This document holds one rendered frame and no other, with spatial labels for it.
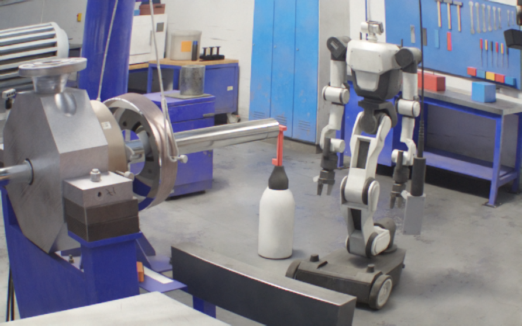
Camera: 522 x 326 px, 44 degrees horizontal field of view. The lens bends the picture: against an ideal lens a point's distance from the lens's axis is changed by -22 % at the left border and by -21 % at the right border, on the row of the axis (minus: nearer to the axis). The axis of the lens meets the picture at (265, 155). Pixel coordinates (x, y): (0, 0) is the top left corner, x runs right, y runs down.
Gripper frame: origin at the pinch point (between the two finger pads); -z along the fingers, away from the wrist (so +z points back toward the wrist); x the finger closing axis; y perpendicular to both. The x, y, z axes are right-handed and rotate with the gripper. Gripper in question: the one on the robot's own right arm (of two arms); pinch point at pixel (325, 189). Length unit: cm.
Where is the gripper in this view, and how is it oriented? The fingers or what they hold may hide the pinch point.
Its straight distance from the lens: 412.1
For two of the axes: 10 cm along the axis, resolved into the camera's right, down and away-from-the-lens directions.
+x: -5.5, -0.4, -8.4
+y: 8.2, 1.5, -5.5
